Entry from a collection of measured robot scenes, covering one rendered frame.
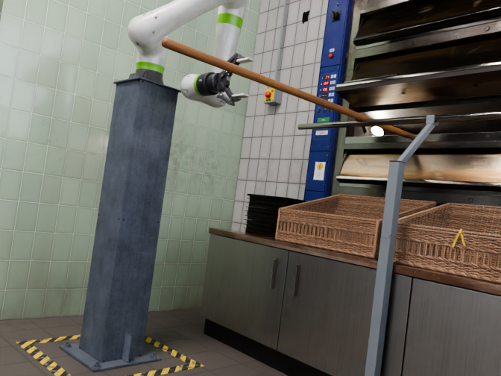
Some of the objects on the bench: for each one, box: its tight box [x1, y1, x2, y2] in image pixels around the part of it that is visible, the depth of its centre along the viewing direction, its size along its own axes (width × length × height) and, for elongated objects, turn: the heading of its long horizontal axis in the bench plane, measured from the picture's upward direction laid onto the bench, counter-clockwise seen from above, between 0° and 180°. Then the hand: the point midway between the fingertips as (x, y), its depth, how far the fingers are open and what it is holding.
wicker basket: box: [394, 203, 501, 284], centre depth 173 cm, size 49×56×28 cm
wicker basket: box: [275, 194, 436, 259], centre depth 218 cm, size 49×56×28 cm
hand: (247, 77), depth 172 cm, fingers open, 13 cm apart
